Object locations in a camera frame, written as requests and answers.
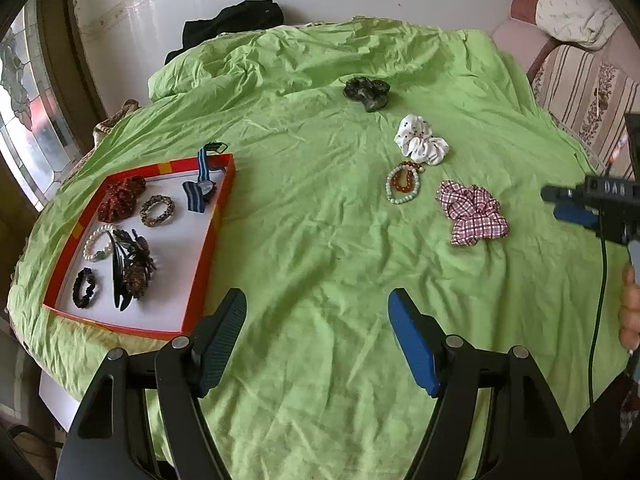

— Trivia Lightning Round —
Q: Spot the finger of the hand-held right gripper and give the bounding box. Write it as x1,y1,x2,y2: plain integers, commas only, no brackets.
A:
541,184,601,233

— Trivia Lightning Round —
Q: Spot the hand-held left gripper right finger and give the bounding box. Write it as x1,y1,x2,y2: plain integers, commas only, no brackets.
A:
388,287,583,480

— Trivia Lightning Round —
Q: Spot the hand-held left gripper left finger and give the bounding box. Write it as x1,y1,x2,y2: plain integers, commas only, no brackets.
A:
55,287,248,480

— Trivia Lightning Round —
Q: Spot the red cardboard box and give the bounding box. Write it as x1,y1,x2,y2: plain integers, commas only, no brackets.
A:
42,154,236,342

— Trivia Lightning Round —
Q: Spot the red plaid scrunchie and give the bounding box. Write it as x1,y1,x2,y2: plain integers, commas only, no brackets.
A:
436,180,511,247

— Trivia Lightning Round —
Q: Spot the black hair claw clip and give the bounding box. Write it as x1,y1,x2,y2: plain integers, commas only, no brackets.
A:
111,228,157,312

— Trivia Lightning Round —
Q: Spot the blue striped watch strap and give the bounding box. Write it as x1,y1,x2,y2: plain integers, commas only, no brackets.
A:
181,141,228,215

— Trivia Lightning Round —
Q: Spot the pale green bead bracelet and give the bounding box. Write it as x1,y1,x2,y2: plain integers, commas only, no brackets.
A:
385,167,422,205

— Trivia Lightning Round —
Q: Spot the leopard print bracelet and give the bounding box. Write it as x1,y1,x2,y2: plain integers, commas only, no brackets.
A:
139,194,175,227

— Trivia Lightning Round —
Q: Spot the black scrunchie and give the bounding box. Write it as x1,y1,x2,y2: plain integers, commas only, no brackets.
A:
72,267,101,309

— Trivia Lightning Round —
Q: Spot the white dotted scrunchie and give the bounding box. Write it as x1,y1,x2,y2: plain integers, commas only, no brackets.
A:
394,114,450,166

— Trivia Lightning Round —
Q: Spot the white pearl bracelet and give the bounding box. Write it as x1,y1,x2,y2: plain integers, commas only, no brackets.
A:
83,224,117,262

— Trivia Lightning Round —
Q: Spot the amber bead bracelet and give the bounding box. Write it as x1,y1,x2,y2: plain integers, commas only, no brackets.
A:
391,161,425,193

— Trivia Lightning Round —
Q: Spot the red dotted scrunchie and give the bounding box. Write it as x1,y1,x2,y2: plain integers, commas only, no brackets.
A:
97,175,147,223

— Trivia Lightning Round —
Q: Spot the person's right hand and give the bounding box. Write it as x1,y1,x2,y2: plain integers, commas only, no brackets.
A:
619,262,640,351

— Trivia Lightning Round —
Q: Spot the striped floral sofa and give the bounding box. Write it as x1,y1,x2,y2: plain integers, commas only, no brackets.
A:
492,0,640,181

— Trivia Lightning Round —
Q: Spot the green bedsheet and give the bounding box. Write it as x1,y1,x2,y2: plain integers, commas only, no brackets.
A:
6,17,623,480

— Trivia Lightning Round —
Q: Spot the white crumpled cloth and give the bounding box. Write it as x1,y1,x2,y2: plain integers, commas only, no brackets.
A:
535,0,623,51

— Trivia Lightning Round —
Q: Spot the person's dark clothing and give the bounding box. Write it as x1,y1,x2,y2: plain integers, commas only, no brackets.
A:
570,370,640,480

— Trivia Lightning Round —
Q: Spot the dark green scrunchie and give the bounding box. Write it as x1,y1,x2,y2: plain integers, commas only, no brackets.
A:
343,76,390,112

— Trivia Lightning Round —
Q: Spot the stained glass window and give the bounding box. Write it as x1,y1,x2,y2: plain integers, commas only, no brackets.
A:
0,7,83,211

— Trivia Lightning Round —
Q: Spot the black cloth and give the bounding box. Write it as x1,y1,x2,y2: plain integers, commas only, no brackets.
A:
165,1,286,66

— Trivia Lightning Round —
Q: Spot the dark green cable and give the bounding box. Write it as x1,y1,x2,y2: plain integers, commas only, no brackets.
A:
587,237,608,411

